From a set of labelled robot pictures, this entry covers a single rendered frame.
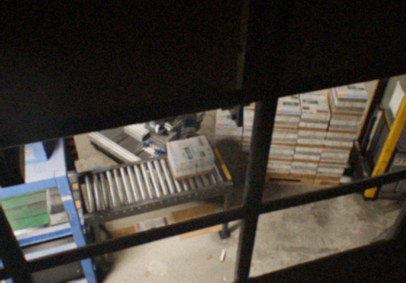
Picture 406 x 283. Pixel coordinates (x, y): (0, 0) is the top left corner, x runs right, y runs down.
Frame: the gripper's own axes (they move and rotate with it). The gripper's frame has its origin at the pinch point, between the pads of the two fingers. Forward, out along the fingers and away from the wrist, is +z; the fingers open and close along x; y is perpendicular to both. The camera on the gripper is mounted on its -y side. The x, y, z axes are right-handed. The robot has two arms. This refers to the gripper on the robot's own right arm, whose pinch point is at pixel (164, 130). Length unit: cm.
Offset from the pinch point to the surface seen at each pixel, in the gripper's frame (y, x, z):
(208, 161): 22.6, -33.5, 27.5
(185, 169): 29.5, -12.5, 24.1
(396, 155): 22, -225, 78
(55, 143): -19, 95, 13
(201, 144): 15.8, -34.1, 10.4
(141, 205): 49, 32, 36
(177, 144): 18.6, -13.1, 1.7
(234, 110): -185, 87, 210
